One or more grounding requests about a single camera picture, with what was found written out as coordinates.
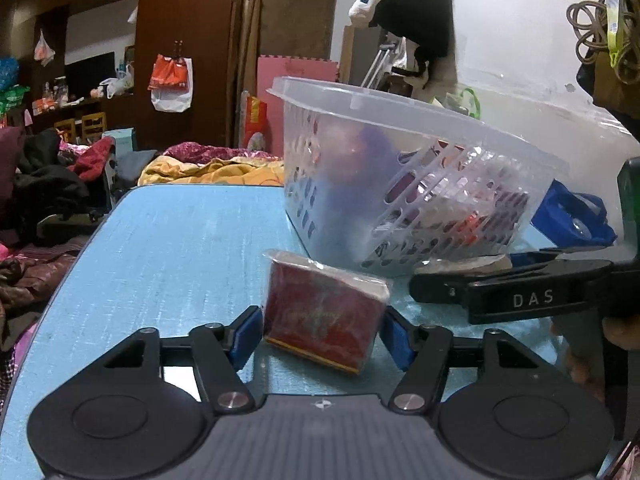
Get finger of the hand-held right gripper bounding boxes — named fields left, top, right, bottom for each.
left=409, top=259, right=616, bottom=326
left=510, top=245, right=621, bottom=267

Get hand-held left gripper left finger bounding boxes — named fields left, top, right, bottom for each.
left=60, top=305, right=265, bottom=416

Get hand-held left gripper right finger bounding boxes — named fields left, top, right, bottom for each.
left=381, top=306, right=581, bottom=416

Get red packet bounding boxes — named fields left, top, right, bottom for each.
left=261, top=249, right=393, bottom=375

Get white plastic basket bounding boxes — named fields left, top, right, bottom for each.
left=266, top=76, right=571, bottom=277

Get person's right hand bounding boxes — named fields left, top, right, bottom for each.
left=550, top=312, right=640, bottom=403

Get dark hanging bag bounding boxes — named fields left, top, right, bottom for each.
left=576, top=35, right=640, bottom=137

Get yellow patterned blanket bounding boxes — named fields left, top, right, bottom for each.
left=137, top=155, right=285, bottom=187

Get purple pouch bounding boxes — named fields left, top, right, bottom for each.
left=322, top=125, right=402, bottom=243

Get green white shopping bag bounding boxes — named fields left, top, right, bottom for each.
left=445, top=87, right=482, bottom=121

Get pink floral blanket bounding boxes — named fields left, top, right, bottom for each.
left=162, top=141, right=281, bottom=163

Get red cardboard box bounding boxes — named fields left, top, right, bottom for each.
left=243, top=92, right=268, bottom=151

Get pink quilted cloth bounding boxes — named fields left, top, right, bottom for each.
left=10, top=324, right=41, bottom=391

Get brown jacket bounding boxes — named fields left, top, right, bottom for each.
left=0, top=250, right=81, bottom=322

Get teal box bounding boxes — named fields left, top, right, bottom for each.
left=101, top=128, right=137, bottom=154

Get pink red garment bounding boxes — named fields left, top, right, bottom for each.
left=67, top=136, right=115, bottom=181

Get pile of dark clothes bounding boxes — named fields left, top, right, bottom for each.
left=15, top=127, right=117, bottom=247

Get pink foam mat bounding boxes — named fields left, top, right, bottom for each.
left=256, top=55, right=340, bottom=157

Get orange white shopping bag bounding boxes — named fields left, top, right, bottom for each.
left=148, top=54, right=193, bottom=112

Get metal rods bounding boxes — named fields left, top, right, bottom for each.
left=360, top=42, right=406, bottom=89

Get white plastic bag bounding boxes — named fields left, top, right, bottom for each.
left=100, top=64, right=136, bottom=99

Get white black hanging jacket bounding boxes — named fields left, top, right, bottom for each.
left=348, top=0, right=458, bottom=102

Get black television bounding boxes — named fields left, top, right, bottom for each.
left=65, top=52, right=117, bottom=97

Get brown wooden wardrobe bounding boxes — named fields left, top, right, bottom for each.
left=0, top=0, right=261, bottom=161

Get green plastic bag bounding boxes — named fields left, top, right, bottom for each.
left=0, top=85, right=30, bottom=114

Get small white hanging bag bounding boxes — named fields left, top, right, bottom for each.
left=34, top=29, right=57, bottom=67

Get coil of rope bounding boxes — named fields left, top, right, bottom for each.
left=567, top=0, right=626, bottom=82

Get yellow green strap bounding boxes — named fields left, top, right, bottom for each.
left=602, top=0, right=632, bottom=68

